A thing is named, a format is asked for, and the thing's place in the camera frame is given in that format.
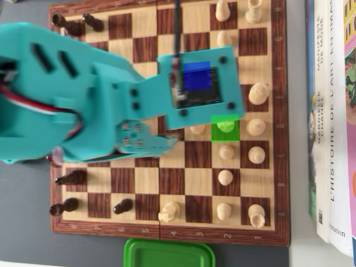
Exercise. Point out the dark wooden pawn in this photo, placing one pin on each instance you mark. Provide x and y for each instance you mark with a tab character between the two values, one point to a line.
94	22
123	206

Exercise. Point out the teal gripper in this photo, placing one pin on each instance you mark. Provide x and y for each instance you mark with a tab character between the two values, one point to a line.
133	135

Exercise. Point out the pink illustrated book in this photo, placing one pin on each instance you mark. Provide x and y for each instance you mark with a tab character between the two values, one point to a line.
351	125

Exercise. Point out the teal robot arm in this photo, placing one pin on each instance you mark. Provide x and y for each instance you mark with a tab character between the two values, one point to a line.
41	111

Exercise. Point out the light wooden bishop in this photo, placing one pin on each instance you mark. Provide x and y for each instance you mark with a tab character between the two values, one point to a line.
256	155

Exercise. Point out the white art history book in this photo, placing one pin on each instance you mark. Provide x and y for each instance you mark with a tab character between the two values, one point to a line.
338	155

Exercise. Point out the light wooden rook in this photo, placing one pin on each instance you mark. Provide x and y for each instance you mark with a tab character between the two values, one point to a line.
253	12
256	215

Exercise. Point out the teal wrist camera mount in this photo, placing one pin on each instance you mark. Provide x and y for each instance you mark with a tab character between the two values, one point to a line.
155	97

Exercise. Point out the green plastic container lid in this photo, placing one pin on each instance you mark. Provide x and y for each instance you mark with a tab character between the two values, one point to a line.
167	254

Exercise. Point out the dark wooden knight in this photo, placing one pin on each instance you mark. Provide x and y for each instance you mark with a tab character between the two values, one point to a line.
73	177

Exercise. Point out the white Gabrielle Chanel book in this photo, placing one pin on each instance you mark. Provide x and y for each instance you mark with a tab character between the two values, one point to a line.
324	172

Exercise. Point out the white knight bottom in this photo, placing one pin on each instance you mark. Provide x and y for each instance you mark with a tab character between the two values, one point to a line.
170	211

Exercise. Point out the wooden folding chessboard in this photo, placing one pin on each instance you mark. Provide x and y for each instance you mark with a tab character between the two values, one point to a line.
147	178

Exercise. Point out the dark wooden rook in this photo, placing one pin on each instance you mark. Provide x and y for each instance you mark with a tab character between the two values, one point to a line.
69	25
66	206

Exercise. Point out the illustrated blue spine book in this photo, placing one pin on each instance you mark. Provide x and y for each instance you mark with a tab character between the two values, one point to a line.
311	155

